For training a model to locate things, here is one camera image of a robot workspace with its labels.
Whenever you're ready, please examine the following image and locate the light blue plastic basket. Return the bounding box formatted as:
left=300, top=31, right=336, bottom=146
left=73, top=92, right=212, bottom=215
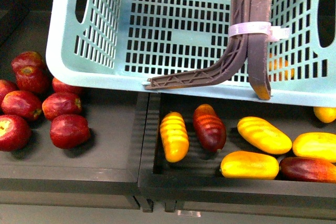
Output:
left=46, top=0, right=335, bottom=107

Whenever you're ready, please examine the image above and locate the yellow mango striped shade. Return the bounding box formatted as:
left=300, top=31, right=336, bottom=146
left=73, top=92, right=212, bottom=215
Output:
left=160, top=112, right=190, bottom=163

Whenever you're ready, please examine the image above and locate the red yellow mango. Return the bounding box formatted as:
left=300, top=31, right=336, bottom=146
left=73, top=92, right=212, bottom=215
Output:
left=193, top=104, right=226, bottom=153

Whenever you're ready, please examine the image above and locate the yellow mango front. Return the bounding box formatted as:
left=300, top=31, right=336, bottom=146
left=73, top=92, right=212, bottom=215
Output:
left=220, top=151, right=279, bottom=180

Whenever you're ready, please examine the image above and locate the dark red mango right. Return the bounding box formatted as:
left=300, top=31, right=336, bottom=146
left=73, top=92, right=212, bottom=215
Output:
left=279, top=157, right=335, bottom=184

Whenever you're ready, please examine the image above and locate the black fruit tray right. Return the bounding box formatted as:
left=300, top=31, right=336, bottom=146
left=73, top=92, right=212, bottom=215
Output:
left=137, top=93, right=335, bottom=220

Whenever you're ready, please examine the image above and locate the black fruit tray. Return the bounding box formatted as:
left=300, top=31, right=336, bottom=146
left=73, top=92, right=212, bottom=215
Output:
left=137, top=93, right=335, bottom=220
left=1, top=0, right=153, bottom=212

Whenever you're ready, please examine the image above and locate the black fruit tray left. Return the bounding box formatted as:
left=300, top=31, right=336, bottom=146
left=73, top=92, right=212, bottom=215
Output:
left=1, top=0, right=153, bottom=212

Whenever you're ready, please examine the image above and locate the red apple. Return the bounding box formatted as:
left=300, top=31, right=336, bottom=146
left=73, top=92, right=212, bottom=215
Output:
left=1, top=90, right=43, bottom=121
left=49, top=114, right=91, bottom=150
left=1, top=115, right=32, bottom=152
left=42, top=92, right=82, bottom=121
left=52, top=77, right=84, bottom=95
left=15, top=66, right=50, bottom=94
left=11, top=51, right=46, bottom=72
left=0, top=79, right=18, bottom=103

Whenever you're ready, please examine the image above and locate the white zip tie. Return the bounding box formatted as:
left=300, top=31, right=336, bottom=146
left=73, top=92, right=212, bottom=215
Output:
left=228, top=22, right=291, bottom=42

